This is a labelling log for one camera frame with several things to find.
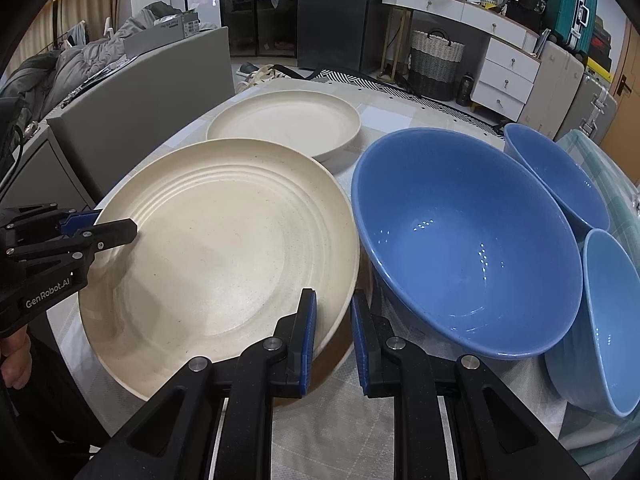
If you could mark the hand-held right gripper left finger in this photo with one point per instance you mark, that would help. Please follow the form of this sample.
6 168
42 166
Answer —
309 340

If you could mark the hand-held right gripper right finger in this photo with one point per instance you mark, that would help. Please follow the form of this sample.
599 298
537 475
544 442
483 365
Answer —
360 345

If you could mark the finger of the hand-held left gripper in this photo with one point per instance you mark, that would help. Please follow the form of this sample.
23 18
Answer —
80 221
117 231

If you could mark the large ridged beige plate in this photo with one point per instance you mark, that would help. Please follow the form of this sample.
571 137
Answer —
215 260

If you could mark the large blue bowl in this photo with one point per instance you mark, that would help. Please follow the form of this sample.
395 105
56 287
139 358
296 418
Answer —
465 240

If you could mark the small smooth beige plate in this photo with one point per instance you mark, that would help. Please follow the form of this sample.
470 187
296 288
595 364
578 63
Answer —
285 122

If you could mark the light blue bowl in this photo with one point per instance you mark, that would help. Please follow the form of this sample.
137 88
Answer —
610 320

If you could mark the medium blue bowl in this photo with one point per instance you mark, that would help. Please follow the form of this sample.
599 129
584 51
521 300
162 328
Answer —
555 175

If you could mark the person's left hand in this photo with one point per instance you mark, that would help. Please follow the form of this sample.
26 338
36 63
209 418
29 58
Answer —
15 362

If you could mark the beige checked tablecloth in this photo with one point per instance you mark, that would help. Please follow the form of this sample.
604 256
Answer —
330 430

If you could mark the grey upholstered chair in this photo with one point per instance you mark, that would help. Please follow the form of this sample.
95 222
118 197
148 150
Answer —
150 110

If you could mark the pile of grey clothes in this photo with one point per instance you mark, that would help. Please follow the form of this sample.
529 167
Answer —
85 67

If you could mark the grey cardboard box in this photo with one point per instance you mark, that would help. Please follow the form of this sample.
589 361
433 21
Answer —
160 35

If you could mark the patterned tote bag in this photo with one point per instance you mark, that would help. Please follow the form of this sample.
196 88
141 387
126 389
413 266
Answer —
262 77

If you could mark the beige curtain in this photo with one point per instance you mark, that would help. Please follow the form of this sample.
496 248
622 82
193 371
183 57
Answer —
85 0

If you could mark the black and white patterned rug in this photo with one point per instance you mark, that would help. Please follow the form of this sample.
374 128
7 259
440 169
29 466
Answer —
440 110

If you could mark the black glass-door cabinet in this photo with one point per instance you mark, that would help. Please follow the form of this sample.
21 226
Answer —
260 10

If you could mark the dark bottle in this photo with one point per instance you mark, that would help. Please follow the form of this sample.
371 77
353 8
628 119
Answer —
465 91

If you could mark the woven laundry basket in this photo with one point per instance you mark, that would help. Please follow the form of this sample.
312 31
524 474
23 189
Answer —
436 67

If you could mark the black refrigerator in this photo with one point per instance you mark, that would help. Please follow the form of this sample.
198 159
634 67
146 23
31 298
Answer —
340 15

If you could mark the white desk with drawers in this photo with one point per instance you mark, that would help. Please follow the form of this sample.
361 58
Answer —
505 67

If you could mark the beige suitcase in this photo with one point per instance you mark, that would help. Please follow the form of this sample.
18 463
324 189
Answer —
552 92

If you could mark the silver suitcase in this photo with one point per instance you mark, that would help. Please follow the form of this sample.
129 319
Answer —
592 107

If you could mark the wooden door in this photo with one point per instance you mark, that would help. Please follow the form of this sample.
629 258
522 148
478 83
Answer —
627 110

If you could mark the black bag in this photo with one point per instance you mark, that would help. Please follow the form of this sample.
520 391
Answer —
525 12

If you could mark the yellow and black box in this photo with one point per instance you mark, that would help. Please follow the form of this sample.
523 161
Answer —
600 55

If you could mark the green suitcase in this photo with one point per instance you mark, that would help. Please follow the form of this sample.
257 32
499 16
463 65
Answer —
567 12

